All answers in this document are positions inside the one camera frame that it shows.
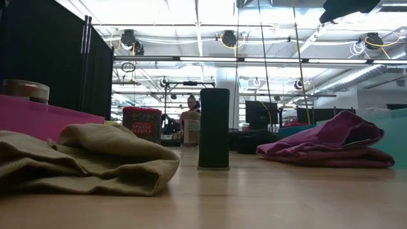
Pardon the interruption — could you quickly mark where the black spice tin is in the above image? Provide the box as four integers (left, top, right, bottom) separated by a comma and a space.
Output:
197, 88, 231, 171

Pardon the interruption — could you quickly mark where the cardboard spice tube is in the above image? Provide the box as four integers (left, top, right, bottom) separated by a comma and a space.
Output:
181, 111, 202, 148
0, 79, 51, 104

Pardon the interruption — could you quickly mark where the tan cloth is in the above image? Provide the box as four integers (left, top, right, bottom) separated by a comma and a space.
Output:
0, 120, 181, 197

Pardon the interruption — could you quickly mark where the person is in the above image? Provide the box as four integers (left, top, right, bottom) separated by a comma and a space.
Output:
186, 94, 202, 113

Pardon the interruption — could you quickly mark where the black cloth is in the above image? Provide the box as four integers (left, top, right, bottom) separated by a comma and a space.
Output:
228, 129, 282, 155

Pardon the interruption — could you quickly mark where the black monitor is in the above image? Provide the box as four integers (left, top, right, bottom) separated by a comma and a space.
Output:
245, 100, 279, 131

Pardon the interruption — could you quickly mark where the long ceiling light bar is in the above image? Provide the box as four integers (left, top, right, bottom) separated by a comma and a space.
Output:
113, 55, 407, 65

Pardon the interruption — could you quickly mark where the blue plastic bin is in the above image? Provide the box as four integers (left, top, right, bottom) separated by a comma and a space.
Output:
278, 123, 319, 139

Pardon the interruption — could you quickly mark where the row of black screens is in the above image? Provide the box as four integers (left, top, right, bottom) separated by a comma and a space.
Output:
296, 107, 356, 125

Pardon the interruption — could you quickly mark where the magenta cloth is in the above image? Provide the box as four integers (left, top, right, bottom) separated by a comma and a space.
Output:
256, 110, 396, 169

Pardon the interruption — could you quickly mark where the red plastic bin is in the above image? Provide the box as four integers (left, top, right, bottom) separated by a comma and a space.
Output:
0, 94, 106, 142

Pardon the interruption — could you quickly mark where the black curtain partition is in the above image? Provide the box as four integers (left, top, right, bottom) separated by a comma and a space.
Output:
0, 0, 115, 121

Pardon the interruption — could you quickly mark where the teal plastic bin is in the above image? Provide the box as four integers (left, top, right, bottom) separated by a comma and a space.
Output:
316, 107, 407, 170

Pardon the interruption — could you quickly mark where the black metal frame stand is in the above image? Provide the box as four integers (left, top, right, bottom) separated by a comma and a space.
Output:
163, 80, 216, 128

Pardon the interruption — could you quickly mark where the thin black hanging cable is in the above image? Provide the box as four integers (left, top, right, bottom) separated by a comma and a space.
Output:
233, 0, 240, 130

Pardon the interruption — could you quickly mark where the ceiling cable reel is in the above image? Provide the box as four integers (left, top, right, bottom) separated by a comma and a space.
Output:
221, 29, 238, 48
120, 29, 146, 57
364, 32, 385, 51

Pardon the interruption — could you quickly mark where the yellow cable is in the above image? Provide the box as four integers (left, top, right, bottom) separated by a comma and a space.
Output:
291, 0, 312, 125

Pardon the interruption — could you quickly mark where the silver ventilation duct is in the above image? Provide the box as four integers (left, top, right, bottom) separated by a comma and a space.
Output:
313, 52, 407, 94

